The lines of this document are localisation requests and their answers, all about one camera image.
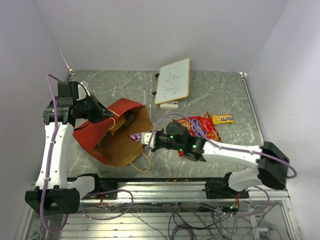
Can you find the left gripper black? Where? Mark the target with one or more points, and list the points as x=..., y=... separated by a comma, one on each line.
x=101, y=112

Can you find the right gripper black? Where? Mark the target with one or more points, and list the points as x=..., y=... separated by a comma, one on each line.
x=156, y=147

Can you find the purple brown M&M's packet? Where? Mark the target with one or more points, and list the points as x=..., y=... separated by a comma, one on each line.
x=136, y=137

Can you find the red brown paper bag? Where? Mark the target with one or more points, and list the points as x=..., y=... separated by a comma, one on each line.
x=116, y=150

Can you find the red cookie snack bag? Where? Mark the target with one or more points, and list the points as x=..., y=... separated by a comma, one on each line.
x=201, y=126

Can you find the yellow M&M's packet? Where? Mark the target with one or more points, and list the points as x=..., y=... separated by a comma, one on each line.
x=117, y=124
x=223, y=119

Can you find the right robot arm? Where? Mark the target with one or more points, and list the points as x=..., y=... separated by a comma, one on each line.
x=264, y=165

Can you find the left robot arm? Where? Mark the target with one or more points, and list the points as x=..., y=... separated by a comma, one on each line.
x=53, y=195

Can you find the dark snack bar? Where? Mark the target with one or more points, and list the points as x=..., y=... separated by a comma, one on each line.
x=128, y=116

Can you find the white whiteboard eraser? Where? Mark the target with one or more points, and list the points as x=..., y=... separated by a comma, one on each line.
x=173, y=105

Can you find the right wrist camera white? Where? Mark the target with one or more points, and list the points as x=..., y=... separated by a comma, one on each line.
x=148, y=140

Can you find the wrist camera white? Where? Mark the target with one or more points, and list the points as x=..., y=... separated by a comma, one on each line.
x=148, y=140
x=84, y=89

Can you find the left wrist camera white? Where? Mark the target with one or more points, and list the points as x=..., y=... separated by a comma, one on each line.
x=84, y=89

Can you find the aluminium frame rail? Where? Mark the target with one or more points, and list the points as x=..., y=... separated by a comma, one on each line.
x=162, y=190

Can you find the small whiteboard wooden frame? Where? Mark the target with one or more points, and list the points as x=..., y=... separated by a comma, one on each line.
x=173, y=82

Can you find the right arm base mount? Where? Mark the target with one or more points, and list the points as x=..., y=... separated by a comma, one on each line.
x=217, y=188

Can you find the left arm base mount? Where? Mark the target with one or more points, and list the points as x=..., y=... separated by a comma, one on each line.
x=108, y=185

